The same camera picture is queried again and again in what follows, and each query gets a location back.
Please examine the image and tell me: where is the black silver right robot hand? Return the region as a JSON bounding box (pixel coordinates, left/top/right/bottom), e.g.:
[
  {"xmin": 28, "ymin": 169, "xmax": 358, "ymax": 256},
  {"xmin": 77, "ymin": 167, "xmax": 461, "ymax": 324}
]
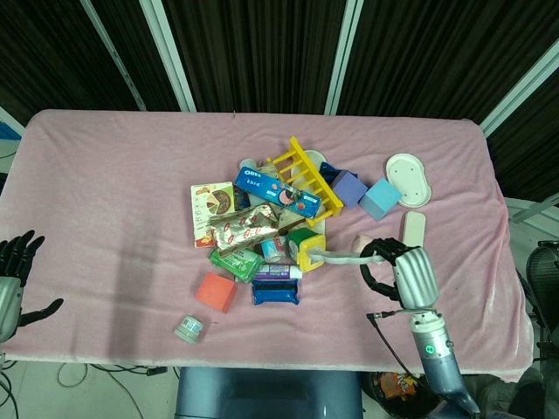
[{"xmin": 358, "ymin": 237, "xmax": 440, "ymax": 312}]

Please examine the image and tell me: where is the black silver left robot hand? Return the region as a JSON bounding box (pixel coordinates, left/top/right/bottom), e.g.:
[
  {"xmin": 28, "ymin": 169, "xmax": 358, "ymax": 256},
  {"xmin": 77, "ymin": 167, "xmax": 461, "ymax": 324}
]
[{"xmin": 0, "ymin": 230, "xmax": 65, "ymax": 344}]

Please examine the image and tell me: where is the white flower paint palette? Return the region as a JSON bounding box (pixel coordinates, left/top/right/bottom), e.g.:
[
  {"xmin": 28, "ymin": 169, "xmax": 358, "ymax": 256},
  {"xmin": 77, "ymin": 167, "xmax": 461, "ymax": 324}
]
[{"xmin": 305, "ymin": 235, "xmax": 387, "ymax": 268}]

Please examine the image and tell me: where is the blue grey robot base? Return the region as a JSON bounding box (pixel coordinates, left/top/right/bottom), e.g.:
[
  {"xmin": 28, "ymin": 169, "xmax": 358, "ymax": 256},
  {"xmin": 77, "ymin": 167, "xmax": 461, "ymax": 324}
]
[{"xmin": 173, "ymin": 366, "xmax": 366, "ymax": 419}]

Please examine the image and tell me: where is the white long rectangular tray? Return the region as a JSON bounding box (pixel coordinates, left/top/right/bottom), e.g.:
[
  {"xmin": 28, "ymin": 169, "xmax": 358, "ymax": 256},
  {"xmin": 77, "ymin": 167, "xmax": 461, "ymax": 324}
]
[{"xmin": 402, "ymin": 210, "xmax": 427, "ymax": 250}]

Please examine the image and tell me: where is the light blue cube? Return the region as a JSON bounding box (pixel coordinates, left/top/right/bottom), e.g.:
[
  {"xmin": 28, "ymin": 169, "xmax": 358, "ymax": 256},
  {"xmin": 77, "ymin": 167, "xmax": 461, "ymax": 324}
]
[{"xmin": 358, "ymin": 177, "xmax": 402, "ymax": 222}]

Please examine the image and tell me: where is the white oval dish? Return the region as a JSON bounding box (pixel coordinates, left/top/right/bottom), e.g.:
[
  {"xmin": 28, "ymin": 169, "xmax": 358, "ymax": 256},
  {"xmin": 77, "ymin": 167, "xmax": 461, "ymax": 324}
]
[{"xmin": 384, "ymin": 152, "xmax": 433, "ymax": 209}]

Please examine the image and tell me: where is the black bin with snack bags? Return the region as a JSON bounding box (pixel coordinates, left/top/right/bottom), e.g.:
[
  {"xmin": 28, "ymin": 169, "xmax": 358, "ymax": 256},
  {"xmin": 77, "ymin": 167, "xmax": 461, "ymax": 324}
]
[{"xmin": 369, "ymin": 370, "xmax": 438, "ymax": 419}]

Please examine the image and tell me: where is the purple cube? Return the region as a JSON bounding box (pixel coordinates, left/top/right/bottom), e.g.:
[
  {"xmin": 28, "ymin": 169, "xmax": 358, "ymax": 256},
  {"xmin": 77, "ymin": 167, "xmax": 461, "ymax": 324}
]
[{"xmin": 331, "ymin": 168, "xmax": 369, "ymax": 210}]

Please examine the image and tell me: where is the yellow lid green container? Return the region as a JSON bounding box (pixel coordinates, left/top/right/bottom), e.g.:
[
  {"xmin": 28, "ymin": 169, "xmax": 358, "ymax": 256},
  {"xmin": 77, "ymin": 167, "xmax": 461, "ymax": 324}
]
[{"xmin": 285, "ymin": 227, "xmax": 328, "ymax": 273}]

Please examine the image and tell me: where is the pink tablecloth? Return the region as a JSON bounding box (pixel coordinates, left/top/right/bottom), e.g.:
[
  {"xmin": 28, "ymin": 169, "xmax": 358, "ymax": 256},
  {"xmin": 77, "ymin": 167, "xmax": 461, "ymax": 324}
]
[{"xmin": 0, "ymin": 108, "xmax": 535, "ymax": 375}]

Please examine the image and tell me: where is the black office chair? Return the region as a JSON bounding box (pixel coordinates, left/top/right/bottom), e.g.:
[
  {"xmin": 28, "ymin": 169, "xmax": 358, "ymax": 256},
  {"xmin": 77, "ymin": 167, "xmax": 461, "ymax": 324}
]
[{"xmin": 526, "ymin": 251, "xmax": 559, "ymax": 341}]

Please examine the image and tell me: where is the purple tube white cap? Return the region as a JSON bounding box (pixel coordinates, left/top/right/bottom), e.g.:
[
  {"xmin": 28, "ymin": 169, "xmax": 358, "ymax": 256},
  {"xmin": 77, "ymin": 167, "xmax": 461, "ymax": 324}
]
[{"xmin": 252, "ymin": 262, "xmax": 303, "ymax": 282}]

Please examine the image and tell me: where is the dark blue snack packet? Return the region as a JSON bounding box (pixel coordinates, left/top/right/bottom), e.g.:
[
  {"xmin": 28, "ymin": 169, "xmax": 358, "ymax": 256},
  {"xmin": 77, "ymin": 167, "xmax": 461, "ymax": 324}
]
[{"xmin": 318, "ymin": 161, "xmax": 342, "ymax": 184}]

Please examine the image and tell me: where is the blue black snack packet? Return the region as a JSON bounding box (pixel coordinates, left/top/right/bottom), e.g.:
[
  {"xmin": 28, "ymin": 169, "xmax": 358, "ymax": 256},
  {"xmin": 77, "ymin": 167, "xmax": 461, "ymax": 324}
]
[{"xmin": 251, "ymin": 279, "xmax": 302, "ymax": 307}]

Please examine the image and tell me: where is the blue white can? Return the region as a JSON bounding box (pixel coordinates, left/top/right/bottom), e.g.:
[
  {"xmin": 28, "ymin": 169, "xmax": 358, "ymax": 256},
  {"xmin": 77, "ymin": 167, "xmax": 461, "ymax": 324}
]
[{"xmin": 260, "ymin": 237, "xmax": 288, "ymax": 264}]

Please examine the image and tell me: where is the yellow plastic rack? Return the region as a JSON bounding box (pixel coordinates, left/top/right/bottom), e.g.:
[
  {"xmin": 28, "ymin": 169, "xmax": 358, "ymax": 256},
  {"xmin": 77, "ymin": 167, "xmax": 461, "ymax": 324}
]
[{"xmin": 266, "ymin": 135, "xmax": 345, "ymax": 229}]

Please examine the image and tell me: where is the small white bowl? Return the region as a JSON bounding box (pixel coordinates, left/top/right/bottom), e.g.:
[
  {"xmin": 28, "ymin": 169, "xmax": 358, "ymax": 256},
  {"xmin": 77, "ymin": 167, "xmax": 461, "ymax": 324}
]
[{"xmin": 301, "ymin": 149, "xmax": 329, "ymax": 174}]

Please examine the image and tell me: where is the blue Oreo box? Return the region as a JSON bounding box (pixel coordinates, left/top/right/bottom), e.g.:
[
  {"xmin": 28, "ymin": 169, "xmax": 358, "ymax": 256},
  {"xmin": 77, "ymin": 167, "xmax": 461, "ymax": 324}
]
[{"xmin": 234, "ymin": 166, "xmax": 323, "ymax": 218}]

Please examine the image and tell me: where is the silver red foil packet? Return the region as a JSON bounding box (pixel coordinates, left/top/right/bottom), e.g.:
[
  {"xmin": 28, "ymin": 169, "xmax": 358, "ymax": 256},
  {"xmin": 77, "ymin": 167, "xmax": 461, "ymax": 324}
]
[{"xmin": 207, "ymin": 203, "xmax": 280, "ymax": 258}]

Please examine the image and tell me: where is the green wipes packet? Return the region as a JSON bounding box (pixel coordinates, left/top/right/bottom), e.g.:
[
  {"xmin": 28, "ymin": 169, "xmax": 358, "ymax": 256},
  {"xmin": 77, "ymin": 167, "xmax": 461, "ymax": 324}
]
[{"xmin": 208, "ymin": 247, "xmax": 266, "ymax": 285}]

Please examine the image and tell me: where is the orange red cube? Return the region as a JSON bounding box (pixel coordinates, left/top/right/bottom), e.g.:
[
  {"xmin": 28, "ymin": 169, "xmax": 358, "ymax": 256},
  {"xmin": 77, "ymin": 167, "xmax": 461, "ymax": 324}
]
[{"xmin": 194, "ymin": 271, "xmax": 238, "ymax": 314}]

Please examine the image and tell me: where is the pizza print card box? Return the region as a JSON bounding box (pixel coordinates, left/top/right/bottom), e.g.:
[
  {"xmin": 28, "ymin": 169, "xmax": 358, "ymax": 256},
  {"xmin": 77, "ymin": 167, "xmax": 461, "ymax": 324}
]
[{"xmin": 190, "ymin": 181, "xmax": 238, "ymax": 250}]

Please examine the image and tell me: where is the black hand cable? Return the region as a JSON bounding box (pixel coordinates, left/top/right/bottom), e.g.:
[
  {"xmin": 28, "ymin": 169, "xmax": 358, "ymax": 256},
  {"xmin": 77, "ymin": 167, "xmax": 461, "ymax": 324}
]
[{"xmin": 365, "ymin": 309, "xmax": 423, "ymax": 377}]

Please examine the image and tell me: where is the black floor cable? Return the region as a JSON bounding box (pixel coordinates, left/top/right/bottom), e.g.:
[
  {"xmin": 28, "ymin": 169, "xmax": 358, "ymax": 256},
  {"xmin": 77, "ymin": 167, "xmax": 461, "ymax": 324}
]
[{"xmin": 58, "ymin": 362, "xmax": 169, "ymax": 388}]

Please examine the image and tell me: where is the white window frame post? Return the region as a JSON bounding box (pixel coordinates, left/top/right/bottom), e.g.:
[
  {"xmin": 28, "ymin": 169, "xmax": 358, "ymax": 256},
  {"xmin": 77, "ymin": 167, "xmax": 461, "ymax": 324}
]
[
  {"xmin": 138, "ymin": 0, "xmax": 197, "ymax": 113},
  {"xmin": 479, "ymin": 41, "xmax": 559, "ymax": 137},
  {"xmin": 324, "ymin": 0, "xmax": 365, "ymax": 116}
]

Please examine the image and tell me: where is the thin grey frame post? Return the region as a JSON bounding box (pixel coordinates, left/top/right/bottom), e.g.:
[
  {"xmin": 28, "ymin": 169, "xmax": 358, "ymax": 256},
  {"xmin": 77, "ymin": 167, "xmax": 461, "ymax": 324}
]
[{"xmin": 79, "ymin": 0, "xmax": 148, "ymax": 111}]

